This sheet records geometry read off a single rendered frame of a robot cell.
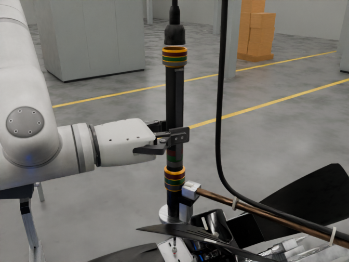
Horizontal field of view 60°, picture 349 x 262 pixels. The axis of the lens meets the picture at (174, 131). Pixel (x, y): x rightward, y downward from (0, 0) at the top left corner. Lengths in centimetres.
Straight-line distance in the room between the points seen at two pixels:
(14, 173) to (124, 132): 18
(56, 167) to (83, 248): 204
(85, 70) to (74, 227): 467
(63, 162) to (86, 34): 635
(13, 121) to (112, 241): 214
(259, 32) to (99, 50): 427
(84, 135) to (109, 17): 651
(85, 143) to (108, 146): 4
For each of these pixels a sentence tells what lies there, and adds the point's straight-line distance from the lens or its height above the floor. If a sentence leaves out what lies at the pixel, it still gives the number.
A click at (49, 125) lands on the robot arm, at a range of 45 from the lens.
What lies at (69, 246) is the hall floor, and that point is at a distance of 257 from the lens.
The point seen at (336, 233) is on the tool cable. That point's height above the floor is 140.
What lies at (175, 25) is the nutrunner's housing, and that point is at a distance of 52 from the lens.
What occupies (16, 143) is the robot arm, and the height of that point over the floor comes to 157.
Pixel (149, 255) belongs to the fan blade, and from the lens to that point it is 77.
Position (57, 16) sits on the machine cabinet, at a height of 131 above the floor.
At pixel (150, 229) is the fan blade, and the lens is 48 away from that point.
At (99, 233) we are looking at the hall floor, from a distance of 261.
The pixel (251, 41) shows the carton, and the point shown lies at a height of 51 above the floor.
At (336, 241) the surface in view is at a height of 139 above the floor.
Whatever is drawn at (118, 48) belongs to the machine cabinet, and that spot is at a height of 60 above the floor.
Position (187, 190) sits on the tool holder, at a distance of 61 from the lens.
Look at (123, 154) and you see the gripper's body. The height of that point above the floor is 151.
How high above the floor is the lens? 175
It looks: 25 degrees down
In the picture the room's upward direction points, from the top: straight up
